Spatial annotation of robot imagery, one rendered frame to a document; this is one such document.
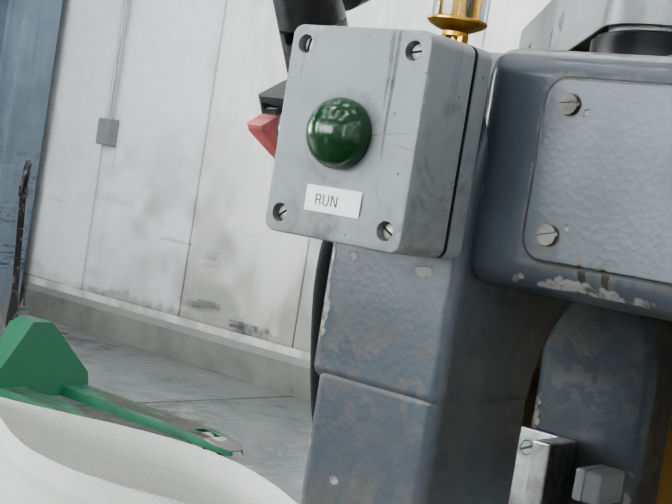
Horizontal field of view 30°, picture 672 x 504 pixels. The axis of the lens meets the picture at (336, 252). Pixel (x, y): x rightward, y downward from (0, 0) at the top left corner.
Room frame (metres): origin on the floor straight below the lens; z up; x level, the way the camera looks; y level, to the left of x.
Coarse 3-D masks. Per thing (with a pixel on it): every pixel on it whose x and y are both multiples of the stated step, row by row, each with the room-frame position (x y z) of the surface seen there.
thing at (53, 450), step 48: (0, 432) 0.93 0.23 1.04; (48, 432) 0.99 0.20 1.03; (96, 432) 0.98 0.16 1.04; (144, 432) 0.97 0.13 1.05; (0, 480) 0.90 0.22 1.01; (48, 480) 0.83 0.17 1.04; (96, 480) 0.81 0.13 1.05; (144, 480) 0.97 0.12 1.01; (192, 480) 0.94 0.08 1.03; (240, 480) 0.91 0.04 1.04
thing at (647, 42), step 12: (600, 36) 0.64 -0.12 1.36; (612, 36) 0.63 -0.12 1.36; (624, 36) 0.63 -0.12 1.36; (636, 36) 0.62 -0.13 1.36; (648, 36) 0.62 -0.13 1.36; (660, 36) 0.62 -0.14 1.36; (600, 48) 0.64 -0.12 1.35; (612, 48) 0.63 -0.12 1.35; (624, 48) 0.62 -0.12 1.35; (636, 48) 0.62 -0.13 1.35; (648, 48) 0.62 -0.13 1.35; (660, 48) 0.61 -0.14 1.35
